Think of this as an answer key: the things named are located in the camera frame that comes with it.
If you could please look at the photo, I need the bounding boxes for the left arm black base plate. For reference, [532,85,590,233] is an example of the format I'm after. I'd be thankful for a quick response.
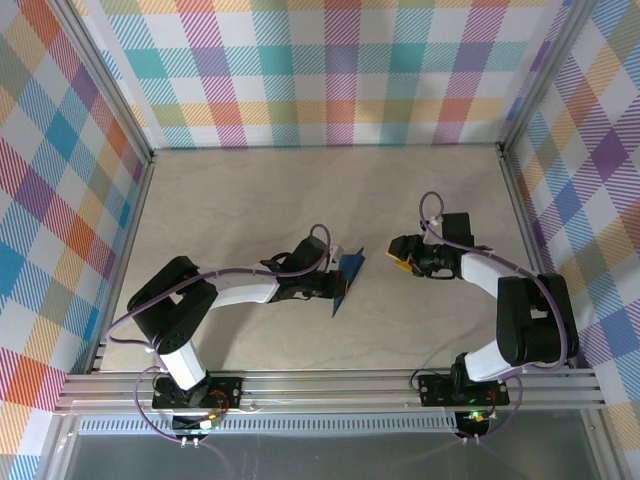
[151,375,245,409]

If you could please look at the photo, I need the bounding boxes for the aluminium frame corner post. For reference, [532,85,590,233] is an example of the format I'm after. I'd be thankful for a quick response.
[499,0,601,156]
[47,0,156,166]

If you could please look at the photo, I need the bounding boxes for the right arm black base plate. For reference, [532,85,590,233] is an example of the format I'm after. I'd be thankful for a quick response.
[417,372,511,407]

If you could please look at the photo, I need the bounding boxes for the grey metal panel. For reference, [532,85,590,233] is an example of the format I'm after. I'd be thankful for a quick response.
[44,414,616,480]

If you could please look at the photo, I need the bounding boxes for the blue paper sheet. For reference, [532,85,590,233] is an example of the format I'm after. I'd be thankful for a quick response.
[331,244,368,320]

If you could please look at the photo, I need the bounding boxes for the aluminium frame side rail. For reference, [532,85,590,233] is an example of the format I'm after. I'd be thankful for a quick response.
[497,144,576,369]
[82,152,159,374]

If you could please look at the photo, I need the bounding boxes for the aluminium frame cross rail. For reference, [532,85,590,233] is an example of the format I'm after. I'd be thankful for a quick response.
[54,368,609,414]

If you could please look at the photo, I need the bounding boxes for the grey slotted cable duct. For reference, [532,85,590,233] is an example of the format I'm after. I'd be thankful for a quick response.
[77,413,461,436]

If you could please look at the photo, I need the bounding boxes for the black controller board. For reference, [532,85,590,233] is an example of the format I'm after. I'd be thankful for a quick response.
[171,410,222,435]
[455,408,496,437]

